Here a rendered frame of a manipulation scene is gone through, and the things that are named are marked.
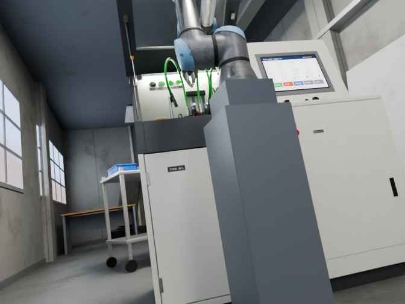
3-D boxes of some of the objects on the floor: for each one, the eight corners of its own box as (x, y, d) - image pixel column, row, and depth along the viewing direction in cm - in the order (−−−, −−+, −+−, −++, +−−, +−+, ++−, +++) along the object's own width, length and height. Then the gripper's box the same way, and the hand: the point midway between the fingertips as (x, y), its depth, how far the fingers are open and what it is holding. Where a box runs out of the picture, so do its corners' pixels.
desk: (69, 251, 651) (66, 215, 665) (137, 239, 695) (133, 205, 709) (63, 255, 580) (60, 215, 594) (139, 241, 624) (135, 204, 638)
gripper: (180, 48, 171) (185, 83, 167) (195, 47, 173) (201, 82, 169) (178, 56, 179) (184, 89, 175) (193, 55, 181) (198, 88, 177)
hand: (191, 85), depth 175 cm, fingers closed
